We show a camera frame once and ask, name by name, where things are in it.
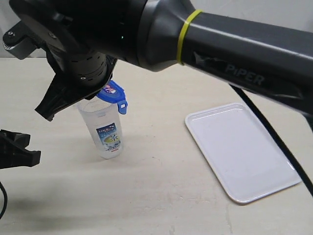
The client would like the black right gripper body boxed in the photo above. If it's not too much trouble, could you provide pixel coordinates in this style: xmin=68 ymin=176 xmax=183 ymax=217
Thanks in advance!
xmin=46 ymin=46 xmax=116 ymax=99

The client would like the blue snap-lock lid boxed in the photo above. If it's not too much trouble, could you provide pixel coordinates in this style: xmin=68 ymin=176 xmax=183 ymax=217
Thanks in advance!
xmin=96 ymin=80 xmax=128 ymax=115

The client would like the clear plastic tall container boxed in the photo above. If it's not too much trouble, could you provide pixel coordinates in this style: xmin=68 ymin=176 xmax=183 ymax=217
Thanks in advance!
xmin=77 ymin=97 xmax=123 ymax=159

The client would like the white rectangular tray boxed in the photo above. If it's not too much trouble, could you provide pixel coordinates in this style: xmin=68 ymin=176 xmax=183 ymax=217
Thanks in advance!
xmin=185 ymin=103 xmax=301 ymax=205

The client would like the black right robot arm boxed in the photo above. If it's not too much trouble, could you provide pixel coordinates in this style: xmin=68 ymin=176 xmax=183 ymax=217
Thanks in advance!
xmin=2 ymin=0 xmax=313 ymax=123

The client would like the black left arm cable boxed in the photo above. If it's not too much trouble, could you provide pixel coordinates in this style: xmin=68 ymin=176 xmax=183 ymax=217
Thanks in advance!
xmin=0 ymin=180 xmax=8 ymax=218

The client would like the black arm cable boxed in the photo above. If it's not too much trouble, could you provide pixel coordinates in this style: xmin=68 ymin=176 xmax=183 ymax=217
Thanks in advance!
xmin=228 ymin=83 xmax=313 ymax=199
xmin=0 ymin=180 xmax=8 ymax=218

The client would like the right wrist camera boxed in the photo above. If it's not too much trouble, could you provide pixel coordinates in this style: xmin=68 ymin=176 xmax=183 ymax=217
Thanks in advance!
xmin=2 ymin=21 xmax=40 ymax=60

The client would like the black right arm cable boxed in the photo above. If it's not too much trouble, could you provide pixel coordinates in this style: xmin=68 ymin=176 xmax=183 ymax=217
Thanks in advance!
xmin=228 ymin=83 xmax=313 ymax=199

